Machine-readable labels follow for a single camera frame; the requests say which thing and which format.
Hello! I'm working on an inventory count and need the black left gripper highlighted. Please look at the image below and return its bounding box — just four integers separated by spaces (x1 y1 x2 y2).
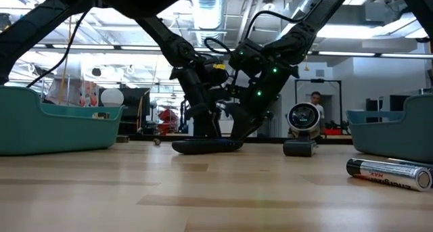
170 63 223 139

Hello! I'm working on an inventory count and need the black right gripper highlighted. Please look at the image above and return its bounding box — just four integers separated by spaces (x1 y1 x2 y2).
225 61 300 141

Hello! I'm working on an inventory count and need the Energizer Max battery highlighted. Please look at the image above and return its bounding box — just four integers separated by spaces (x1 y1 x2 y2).
346 158 433 193

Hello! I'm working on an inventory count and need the black remote control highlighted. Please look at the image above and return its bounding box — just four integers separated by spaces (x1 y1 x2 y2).
171 139 244 156

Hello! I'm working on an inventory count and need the red equipment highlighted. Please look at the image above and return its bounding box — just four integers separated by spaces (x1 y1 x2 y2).
158 109 179 135

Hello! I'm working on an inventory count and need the round-faced device on black stand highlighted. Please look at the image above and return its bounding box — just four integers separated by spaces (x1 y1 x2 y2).
283 102 321 158

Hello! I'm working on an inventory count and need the black monitor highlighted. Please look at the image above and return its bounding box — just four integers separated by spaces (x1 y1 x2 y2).
365 99 385 113
389 95 412 113
120 88 152 135

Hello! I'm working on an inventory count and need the person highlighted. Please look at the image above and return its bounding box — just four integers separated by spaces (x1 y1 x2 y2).
309 91 327 135

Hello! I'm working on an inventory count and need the table lamp with round bulb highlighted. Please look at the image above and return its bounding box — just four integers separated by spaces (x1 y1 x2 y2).
93 88 130 144

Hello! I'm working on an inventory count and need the board with colourful pictures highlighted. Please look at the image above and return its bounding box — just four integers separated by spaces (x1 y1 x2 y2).
79 81 101 108

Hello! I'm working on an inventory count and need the teal plastic bin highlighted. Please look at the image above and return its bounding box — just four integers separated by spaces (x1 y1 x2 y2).
346 95 433 164
0 85 128 157

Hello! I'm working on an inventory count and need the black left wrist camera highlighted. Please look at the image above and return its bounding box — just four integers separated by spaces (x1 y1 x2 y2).
202 63 233 89

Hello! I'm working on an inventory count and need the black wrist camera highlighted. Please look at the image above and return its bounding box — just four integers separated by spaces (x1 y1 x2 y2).
229 39 267 74
202 63 233 89

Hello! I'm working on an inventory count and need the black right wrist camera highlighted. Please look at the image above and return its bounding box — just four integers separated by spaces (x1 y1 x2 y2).
229 39 267 74

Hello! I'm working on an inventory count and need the black aluminium table frame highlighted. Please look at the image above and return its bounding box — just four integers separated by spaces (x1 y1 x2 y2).
128 133 355 146

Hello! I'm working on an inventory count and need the silver ventilation duct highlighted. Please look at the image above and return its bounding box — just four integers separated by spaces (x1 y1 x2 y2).
191 0 224 45
297 0 327 14

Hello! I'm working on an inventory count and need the black right camera cable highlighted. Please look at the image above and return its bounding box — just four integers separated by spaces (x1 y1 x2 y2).
204 9 305 56

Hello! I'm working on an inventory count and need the yellow cable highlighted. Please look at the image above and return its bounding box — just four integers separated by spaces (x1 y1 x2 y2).
58 17 74 106

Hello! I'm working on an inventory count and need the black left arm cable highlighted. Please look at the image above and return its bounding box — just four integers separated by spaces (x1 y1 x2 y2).
26 7 91 88

